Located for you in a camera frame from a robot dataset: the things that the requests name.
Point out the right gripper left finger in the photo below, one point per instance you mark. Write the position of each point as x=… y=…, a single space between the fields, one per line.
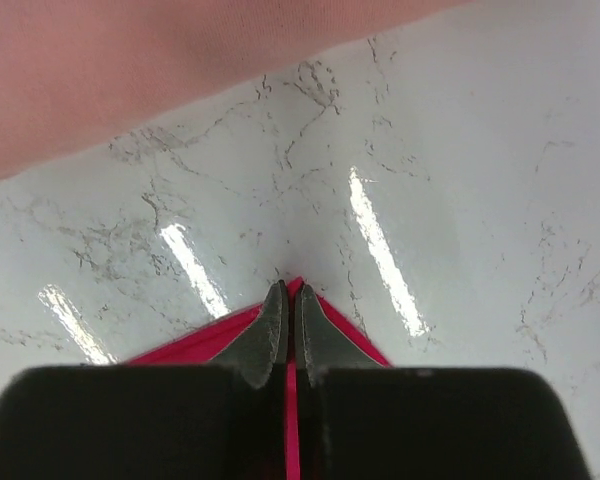
x=220 y=419

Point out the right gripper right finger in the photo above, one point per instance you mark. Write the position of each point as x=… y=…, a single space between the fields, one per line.
x=359 y=417

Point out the magenta t shirt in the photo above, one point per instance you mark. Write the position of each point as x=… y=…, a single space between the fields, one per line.
x=200 y=346

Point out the folded salmon pink t shirt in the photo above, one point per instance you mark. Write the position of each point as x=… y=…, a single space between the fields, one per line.
x=76 y=73

